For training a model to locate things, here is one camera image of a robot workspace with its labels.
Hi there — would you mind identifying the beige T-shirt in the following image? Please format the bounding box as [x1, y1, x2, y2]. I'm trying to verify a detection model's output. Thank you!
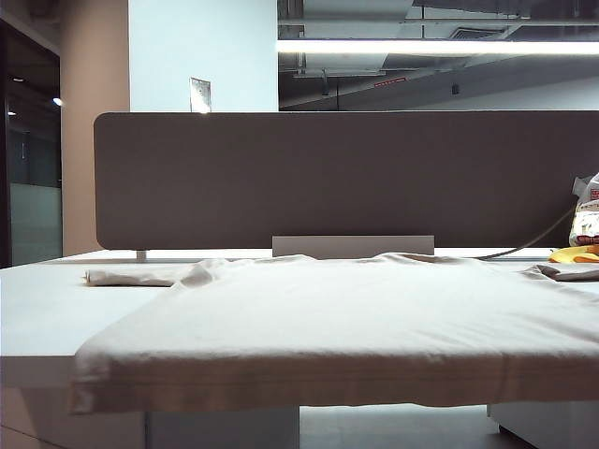
[68, 252, 599, 416]

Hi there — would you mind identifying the grey fabric desk divider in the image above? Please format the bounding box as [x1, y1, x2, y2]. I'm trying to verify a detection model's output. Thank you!
[93, 110, 599, 252]

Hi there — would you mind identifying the long ceiling light strip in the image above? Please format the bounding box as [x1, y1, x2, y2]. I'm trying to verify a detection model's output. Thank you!
[277, 38, 599, 56]

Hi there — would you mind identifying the white drawer cabinet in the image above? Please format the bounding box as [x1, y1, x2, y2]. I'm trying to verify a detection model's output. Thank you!
[0, 373, 300, 449]

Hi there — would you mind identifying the ceiling air vent grille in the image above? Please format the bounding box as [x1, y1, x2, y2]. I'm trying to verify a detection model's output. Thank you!
[446, 25, 509, 39]

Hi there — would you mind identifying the yellow and orange object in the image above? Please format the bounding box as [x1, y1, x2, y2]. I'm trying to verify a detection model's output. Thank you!
[548, 244, 599, 266]

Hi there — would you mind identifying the printed plastic snack bag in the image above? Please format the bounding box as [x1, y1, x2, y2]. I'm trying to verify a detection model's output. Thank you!
[568, 171, 599, 248]

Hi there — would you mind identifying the white cabinet on casters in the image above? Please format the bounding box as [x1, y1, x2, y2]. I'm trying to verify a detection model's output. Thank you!
[486, 402, 599, 449]

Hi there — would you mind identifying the light grey cable cover flap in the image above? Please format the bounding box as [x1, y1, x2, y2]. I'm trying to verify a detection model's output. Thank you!
[271, 235, 435, 259]

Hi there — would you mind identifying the metal wall plate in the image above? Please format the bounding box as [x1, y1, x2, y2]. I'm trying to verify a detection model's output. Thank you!
[189, 77, 212, 114]

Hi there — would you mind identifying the grey cable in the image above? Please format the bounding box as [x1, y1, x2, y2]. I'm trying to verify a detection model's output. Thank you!
[481, 205, 576, 260]

